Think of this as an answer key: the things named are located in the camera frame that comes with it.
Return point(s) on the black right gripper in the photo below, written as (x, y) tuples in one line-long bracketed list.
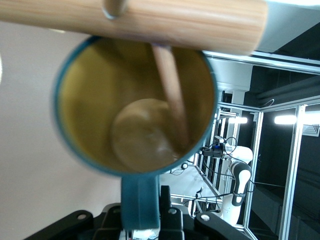
[(213, 152)]

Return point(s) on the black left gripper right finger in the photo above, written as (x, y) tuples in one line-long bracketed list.
[(166, 220)]

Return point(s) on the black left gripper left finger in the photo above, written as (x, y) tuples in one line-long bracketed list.
[(105, 227)]

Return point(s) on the dark teal cup yellow inside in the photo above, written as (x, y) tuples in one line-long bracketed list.
[(87, 112)]

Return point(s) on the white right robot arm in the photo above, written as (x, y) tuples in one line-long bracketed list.
[(243, 177)]

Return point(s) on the wooden mug rack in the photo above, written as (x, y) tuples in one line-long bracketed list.
[(175, 22)]

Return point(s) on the ceiling light bar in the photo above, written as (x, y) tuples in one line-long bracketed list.
[(238, 120), (285, 120)]

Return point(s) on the ceiling air vent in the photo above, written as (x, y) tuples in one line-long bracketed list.
[(312, 130)]

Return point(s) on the aluminium cell frame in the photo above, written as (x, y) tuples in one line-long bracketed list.
[(292, 162)]

